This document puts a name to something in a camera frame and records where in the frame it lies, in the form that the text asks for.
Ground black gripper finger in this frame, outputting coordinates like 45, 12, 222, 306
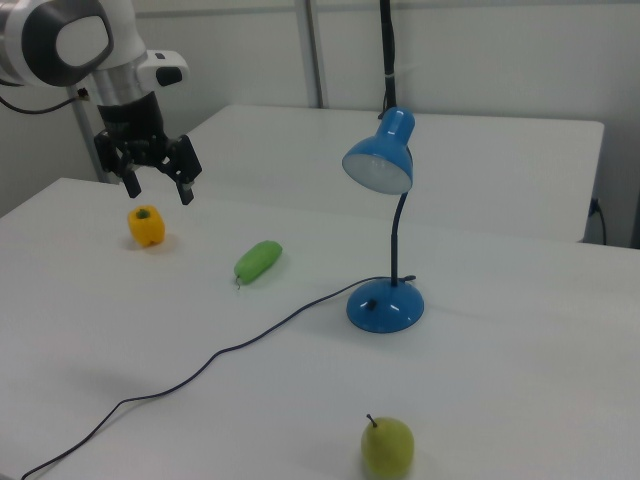
93, 130, 144, 200
160, 133, 204, 207

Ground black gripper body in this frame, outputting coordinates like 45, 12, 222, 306
96, 93, 172, 166

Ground blue desk lamp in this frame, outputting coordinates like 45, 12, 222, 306
341, 106, 426, 333

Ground yellow bell pepper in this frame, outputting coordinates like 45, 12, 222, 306
127, 205, 167, 249

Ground green cucumber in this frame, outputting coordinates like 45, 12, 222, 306
233, 240, 284, 292

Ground white adjacent table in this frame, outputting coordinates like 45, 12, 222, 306
172, 103, 607, 246

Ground yellow-green pear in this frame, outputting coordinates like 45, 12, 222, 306
360, 413, 416, 478

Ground grey metal post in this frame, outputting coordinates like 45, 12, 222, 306
73, 87, 104, 184

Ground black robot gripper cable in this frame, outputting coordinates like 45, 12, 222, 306
0, 86, 93, 114

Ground black lamp power cable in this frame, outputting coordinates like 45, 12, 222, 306
19, 273, 418, 480

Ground black camera stand pole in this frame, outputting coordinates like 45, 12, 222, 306
376, 0, 403, 121

